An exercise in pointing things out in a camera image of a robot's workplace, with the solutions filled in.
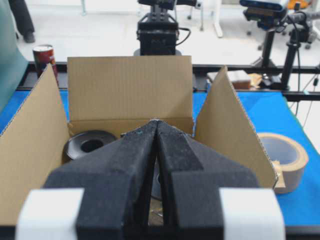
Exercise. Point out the black round object in box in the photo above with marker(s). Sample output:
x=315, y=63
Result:
x=86, y=142

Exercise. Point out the brown packing tape roll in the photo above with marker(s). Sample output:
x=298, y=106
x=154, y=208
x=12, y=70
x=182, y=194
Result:
x=289, y=159

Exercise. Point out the blue black device on stand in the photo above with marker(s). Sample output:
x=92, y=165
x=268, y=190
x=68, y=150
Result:
x=269, y=16

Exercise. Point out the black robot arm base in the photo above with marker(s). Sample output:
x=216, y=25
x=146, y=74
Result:
x=157, y=31

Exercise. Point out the red drink can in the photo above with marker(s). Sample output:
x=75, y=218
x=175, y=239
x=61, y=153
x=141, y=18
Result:
x=43, y=55

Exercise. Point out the blue table mat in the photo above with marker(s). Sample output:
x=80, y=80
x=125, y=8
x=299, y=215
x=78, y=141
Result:
x=269, y=112

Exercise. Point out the person leg dark trousers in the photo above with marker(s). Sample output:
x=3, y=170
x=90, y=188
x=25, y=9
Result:
x=23, y=20

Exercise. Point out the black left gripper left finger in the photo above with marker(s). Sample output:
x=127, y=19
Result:
x=94, y=197

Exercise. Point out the brown cardboard box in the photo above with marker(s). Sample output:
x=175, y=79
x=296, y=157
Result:
x=119, y=94

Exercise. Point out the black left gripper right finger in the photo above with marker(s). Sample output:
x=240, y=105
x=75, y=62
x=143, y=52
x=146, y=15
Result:
x=207, y=196

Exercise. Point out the green cloth sheet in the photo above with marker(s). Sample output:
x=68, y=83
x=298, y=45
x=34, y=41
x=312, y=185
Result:
x=12, y=63

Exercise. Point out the black camera stand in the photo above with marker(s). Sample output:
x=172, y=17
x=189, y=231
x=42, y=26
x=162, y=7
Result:
x=302, y=22

